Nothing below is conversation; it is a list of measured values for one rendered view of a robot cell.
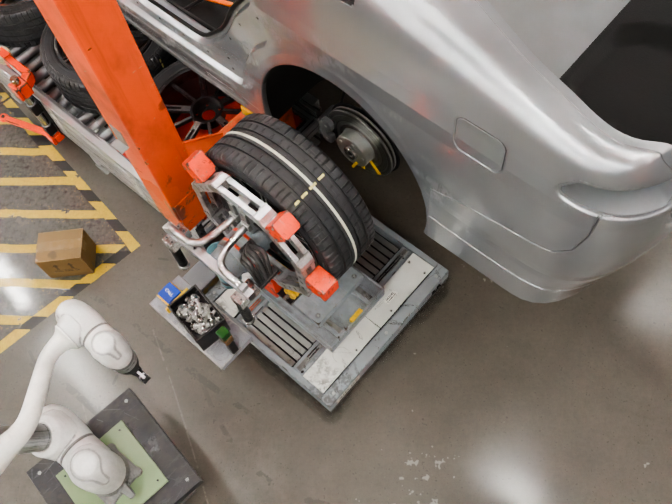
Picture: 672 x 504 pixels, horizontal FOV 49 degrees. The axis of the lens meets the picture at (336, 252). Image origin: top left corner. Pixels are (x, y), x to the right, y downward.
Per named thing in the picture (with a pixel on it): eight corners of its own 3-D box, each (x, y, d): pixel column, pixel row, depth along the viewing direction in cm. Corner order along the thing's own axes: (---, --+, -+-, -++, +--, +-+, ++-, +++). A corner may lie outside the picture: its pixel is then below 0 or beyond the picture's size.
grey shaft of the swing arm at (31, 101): (67, 139, 392) (23, 78, 347) (59, 146, 390) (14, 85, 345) (56, 131, 395) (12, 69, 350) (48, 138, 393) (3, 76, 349)
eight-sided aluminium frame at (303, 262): (325, 300, 281) (308, 234, 232) (313, 313, 279) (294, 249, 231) (225, 222, 300) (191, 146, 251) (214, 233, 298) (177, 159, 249)
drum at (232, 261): (279, 247, 270) (273, 229, 258) (239, 288, 264) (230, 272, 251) (252, 226, 275) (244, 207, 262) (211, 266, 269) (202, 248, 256)
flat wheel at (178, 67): (306, 104, 362) (300, 72, 341) (245, 213, 337) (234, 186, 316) (191, 67, 378) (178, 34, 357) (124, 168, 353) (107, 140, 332)
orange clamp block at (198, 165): (219, 169, 253) (201, 149, 250) (202, 184, 251) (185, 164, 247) (212, 169, 259) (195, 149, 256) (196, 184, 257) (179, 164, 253)
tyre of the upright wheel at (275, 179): (239, 151, 306) (355, 260, 304) (198, 189, 299) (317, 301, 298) (250, 81, 242) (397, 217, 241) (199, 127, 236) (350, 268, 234)
